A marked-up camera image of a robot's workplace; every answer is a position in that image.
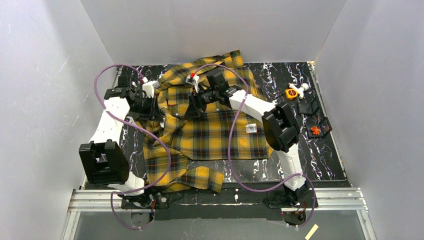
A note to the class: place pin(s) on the tan tape strip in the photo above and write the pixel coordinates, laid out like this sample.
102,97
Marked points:
311,232

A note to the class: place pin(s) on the black tray upper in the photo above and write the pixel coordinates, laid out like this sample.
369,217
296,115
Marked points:
308,107

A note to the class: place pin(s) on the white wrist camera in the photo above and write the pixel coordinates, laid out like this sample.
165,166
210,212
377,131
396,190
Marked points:
193,79
149,87

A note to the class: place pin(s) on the red gold brooch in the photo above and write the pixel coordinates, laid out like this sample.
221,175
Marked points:
315,130

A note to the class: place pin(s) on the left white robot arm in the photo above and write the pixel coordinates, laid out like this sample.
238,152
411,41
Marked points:
102,158

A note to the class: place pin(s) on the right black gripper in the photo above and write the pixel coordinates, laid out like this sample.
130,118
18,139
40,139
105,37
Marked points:
194,105

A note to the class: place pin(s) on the yellow plaid flannel shirt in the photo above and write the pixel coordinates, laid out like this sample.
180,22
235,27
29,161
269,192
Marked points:
220,132

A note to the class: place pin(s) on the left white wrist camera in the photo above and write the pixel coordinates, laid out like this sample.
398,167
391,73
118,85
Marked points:
149,87

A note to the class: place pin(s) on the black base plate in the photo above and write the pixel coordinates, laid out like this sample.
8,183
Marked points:
231,203

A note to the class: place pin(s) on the orange tape measure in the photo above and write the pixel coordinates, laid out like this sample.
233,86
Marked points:
291,94

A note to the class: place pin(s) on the aluminium frame rail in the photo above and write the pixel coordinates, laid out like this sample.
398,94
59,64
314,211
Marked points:
329,199

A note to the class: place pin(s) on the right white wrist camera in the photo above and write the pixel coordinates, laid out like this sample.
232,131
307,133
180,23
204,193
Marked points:
193,79

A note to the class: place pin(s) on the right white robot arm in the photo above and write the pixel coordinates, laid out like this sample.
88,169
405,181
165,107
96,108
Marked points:
281,129

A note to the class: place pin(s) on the black tray lower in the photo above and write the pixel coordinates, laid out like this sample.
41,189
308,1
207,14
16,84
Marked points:
325,126

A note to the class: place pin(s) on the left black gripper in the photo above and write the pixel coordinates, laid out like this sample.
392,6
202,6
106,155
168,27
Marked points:
154,108

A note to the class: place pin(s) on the black tray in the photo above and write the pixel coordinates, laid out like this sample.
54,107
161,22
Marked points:
325,126
308,107

